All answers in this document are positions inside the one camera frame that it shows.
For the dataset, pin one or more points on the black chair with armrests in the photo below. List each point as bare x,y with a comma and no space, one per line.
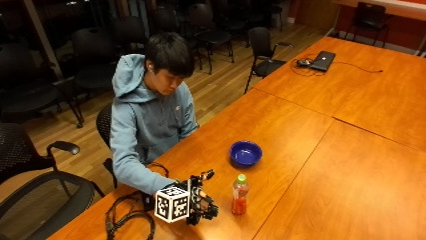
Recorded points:
260,43

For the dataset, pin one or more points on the red drink bottle green cap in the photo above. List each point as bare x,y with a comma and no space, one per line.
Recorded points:
239,196

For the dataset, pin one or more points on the black mesh armchair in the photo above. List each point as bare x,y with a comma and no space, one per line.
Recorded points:
17,150

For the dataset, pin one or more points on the black armless chair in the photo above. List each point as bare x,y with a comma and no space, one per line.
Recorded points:
370,16

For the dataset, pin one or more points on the black laptop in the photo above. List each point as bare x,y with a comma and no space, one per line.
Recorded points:
322,60

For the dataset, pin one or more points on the black mesh office chair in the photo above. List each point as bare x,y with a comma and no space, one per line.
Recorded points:
103,125

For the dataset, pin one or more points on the white marker cube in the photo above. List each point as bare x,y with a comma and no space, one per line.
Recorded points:
171,204

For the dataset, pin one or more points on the blue bowl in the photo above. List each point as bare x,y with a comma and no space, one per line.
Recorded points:
244,153

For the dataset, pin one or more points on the white topped counter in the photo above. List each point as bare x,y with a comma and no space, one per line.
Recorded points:
390,6

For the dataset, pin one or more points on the the person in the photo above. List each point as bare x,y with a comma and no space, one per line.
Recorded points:
146,126

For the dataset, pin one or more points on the black curved frame armchair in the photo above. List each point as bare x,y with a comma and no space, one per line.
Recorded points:
66,186

